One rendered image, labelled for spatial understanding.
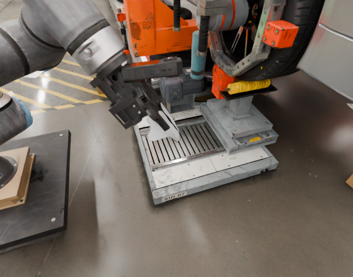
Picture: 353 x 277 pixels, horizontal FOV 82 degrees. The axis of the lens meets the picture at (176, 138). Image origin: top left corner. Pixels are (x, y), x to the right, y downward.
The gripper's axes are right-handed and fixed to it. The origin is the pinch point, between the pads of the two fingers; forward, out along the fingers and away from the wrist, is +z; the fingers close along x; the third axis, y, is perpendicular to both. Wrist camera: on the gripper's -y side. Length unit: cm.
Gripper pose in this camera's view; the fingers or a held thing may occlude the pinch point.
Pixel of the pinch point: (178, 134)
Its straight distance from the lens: 46.1
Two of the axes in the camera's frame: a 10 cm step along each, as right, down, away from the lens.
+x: -0.1, 5.1, -8.6
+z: 5.6, 7.1, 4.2
